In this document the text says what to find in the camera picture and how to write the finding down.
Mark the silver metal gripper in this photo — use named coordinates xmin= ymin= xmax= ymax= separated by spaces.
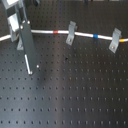
xmin=1 ymin=0 xmax=37 ymax=75

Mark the grey metal cable clip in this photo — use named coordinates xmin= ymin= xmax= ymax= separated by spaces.
xmin=109 ymin=28 xmax=121 ymax=53
xmin=66 ymin=21 xmax=77 ymax=45

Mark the white cable with coloured bands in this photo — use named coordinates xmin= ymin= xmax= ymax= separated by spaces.
xmin=0 ymin=29 xmax=128 ymax=43

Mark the grey metal cable clip right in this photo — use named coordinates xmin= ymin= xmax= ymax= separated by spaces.
xmin=109 ymin=28 xmax=121 ymax=53

